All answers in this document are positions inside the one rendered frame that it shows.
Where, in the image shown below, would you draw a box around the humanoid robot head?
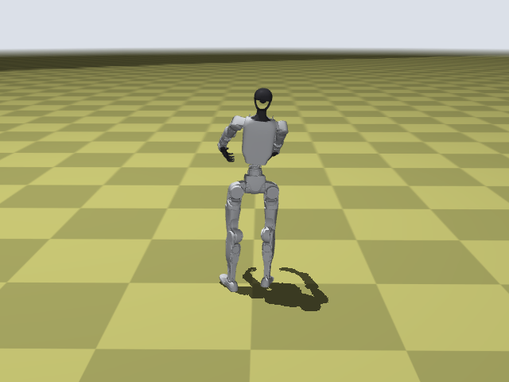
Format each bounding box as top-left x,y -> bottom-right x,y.
251,88 -> 272,122

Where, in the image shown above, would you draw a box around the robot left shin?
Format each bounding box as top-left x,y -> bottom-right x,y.
226,231 -> 241,282

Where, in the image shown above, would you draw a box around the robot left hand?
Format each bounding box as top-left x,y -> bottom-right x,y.
220,146 -> 235,162

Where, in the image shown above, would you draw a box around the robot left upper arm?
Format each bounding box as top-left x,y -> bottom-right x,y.
225,115 -> 246,138

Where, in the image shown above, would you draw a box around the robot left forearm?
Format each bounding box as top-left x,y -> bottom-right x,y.
218,127 -> 231,150

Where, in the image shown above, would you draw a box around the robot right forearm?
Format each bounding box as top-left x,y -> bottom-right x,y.
272,140 -> 284,154

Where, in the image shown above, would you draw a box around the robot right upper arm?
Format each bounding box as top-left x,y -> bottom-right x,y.
274,120 -> 289,145

